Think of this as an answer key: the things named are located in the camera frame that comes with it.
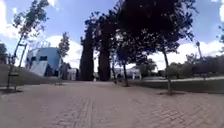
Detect blue building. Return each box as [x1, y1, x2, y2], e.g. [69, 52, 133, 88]
[24, 47, 64, 78]

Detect small pale building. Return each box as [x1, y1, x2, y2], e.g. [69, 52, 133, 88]
[61, 63, 80, 82]

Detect row of bushes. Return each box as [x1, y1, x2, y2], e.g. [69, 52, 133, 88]
[136, 54, 224, 79]

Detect young staked tree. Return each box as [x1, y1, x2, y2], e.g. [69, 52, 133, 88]
[5, 0, 51, 91]

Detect dark cypress tree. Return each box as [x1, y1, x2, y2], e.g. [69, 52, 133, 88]
[96, 13, 113, 82]
[79, 19, 96, 82]

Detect red brick pavement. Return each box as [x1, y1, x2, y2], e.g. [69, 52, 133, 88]
[0, 80, 224, 128]

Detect large thin-trunked tree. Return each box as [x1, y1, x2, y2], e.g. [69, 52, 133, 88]
[114, 0, 199, 96]

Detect small dark tree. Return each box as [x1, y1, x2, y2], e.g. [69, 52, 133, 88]
[114, 36, 141, 88]

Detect grass strip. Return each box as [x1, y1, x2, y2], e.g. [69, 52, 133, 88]
[129, 78, 224, 94]

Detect white building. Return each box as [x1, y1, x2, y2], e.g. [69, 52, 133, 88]
[111, 66, 143, 81]

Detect grass slope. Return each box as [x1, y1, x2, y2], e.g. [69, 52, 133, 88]
[0, 63, 61, 87]

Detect slim young tree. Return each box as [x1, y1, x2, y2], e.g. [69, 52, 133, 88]
[56, 31, 71, 84]

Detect pole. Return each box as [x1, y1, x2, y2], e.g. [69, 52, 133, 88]
[195, 40, 203, 60]

